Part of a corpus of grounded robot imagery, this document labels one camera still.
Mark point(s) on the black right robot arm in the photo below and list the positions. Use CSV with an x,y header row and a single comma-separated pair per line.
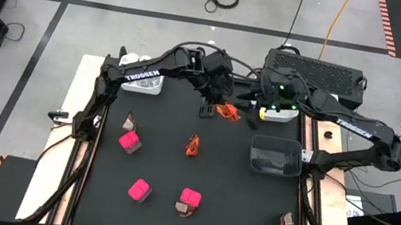
x,y
355,129

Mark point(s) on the dark grey translucent bin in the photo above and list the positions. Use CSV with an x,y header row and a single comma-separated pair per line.
x,y
276,157

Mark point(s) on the white paper sheet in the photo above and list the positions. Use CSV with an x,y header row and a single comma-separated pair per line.
x,y
355,211

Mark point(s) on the white metal bracket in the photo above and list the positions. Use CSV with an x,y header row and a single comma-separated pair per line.
x,y
306,155

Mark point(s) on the low white plastic bin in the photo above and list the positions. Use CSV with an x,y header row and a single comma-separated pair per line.
x,y
144,86

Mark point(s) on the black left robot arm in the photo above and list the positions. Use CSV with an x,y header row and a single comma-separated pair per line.
x,y
142,75

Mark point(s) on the grey clamp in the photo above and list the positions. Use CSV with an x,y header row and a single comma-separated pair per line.
x,y
58,116

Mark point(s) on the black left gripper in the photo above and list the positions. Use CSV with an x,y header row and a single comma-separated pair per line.
x,y
216,74

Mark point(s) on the black perforated computer case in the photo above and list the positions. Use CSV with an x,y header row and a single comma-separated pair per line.
x,y
327,74

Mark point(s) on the white cap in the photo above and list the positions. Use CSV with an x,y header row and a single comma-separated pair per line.
x,y
145,57
132,56

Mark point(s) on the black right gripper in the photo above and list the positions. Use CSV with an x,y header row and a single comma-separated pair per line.
x,y
280,91

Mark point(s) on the yellow tape marker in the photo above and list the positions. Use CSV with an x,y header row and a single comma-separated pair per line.
x,y
263,113

